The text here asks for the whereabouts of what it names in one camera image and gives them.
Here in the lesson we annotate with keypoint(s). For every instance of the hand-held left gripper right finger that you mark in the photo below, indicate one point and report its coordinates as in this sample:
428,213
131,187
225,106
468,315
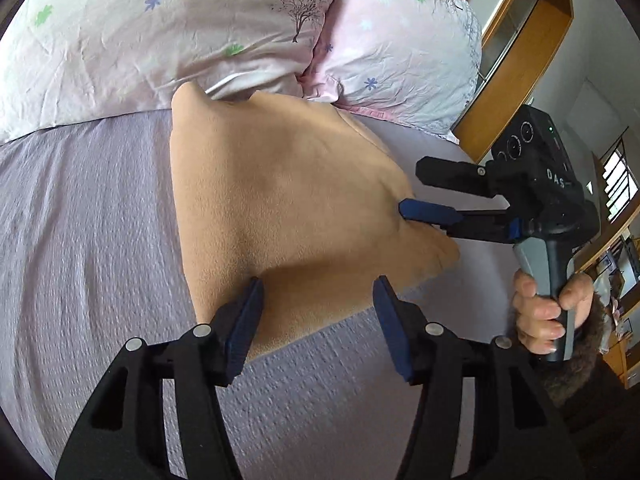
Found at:
395,332

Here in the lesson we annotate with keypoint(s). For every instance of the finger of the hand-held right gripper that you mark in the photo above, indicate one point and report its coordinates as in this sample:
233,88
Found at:
425,210
450,175

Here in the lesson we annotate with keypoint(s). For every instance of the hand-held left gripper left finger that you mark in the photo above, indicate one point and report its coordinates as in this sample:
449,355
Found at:
243,327

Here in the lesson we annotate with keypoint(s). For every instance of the tan fleece cloth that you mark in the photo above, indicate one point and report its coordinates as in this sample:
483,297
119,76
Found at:
280,185

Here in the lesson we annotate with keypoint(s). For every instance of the person's right forearm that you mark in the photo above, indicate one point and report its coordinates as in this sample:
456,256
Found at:
600,385

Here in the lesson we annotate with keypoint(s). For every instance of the person's right hand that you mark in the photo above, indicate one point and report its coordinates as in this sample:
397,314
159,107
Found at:
537,317

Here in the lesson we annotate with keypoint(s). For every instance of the barred window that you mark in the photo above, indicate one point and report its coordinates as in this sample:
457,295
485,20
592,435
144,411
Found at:
615,175

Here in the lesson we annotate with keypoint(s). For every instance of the cluttered wooden desk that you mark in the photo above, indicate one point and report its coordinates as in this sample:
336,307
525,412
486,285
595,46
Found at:
617,270

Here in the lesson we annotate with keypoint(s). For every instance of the pink floral pillow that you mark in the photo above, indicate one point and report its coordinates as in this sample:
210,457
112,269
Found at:
400,45

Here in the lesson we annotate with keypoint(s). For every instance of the wooden headboard cabinet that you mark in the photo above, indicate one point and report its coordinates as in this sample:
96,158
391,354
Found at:
530,45

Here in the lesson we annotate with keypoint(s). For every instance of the lavender bed sheet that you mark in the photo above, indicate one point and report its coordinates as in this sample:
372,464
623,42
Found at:
75,240

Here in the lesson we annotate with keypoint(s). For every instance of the white floral pillow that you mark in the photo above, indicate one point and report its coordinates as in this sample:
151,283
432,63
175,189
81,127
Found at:
150,35

